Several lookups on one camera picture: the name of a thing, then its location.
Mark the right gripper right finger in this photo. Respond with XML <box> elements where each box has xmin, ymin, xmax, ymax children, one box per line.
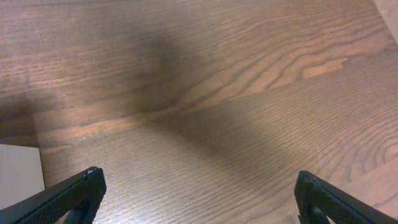
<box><xmin>294</xmin><ymin>170</ymin><xmax>397</xmax><ymax>224</ymax></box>

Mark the white cardboard box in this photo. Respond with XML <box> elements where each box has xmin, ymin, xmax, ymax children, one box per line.
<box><xmin>0</xmin><ymin>144</ymin><xmax>45</xmax><ymax>209</ymax></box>

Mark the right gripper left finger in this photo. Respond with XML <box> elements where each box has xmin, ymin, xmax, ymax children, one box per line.
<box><xmin>1</xmin><ymin>167</ymin><xmax>106</xmax><ymax>224</ymax></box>

